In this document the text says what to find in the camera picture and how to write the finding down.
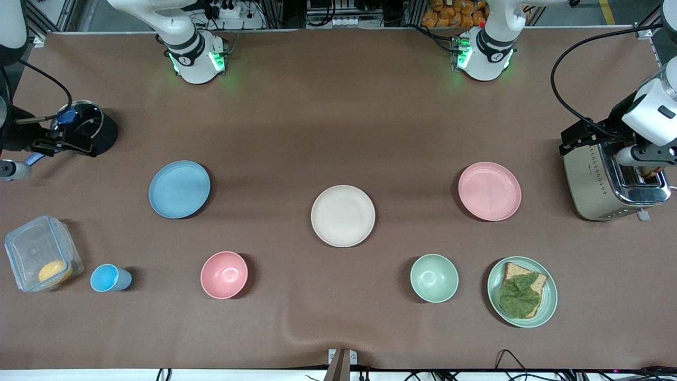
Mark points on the yellow round item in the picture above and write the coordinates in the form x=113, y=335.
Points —
x=53, y=272

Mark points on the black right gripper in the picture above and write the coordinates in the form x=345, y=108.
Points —
x=15, y=133

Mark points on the glass pot lid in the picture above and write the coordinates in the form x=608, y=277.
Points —
x=84, y=119

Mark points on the green plate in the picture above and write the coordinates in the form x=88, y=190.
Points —
x=551, y=291

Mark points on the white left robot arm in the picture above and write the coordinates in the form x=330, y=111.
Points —
x=486, y=53

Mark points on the beige plate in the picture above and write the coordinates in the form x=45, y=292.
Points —
x=343, y=216

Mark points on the bread slice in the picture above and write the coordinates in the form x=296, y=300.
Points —
x=515, y=271

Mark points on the white power strip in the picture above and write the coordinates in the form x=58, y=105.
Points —
x=227, y=9

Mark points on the metal camera mount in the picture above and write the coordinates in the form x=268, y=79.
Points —
x=338, y=368

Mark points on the green lettuce leaf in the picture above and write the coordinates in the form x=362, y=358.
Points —
x=518, y=299

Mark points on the clear plastic container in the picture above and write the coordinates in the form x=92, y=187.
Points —
x=31, y=248

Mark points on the blue plate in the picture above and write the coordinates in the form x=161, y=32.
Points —
x=179, y=189

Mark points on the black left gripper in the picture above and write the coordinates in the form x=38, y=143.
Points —
x=609, y=128

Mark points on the pink plate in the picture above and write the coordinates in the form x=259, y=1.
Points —
x=489, y=191

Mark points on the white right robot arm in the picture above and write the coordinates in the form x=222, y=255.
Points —
x=193, y=53

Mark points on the white socket bar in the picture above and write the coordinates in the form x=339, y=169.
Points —
x=346, y=23

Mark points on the brown table cloth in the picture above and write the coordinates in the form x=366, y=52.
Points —
x=338, y=132

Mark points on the blue cup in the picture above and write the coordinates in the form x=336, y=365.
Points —
x=106, y=278

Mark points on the pink bowl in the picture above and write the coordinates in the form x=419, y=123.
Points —
x=224, y=275

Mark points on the metal table corner bracket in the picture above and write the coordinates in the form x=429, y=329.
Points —
x=646, y=32
x=40, y=40

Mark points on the bag of oranges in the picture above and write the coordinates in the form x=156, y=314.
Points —
x=449, y=13

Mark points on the toast slice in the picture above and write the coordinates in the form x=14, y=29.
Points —
x=651, y=172

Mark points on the green bowl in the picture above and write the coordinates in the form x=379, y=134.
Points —
x=434, y=278

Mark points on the silver toaster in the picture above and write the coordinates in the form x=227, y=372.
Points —
x=587, y=185

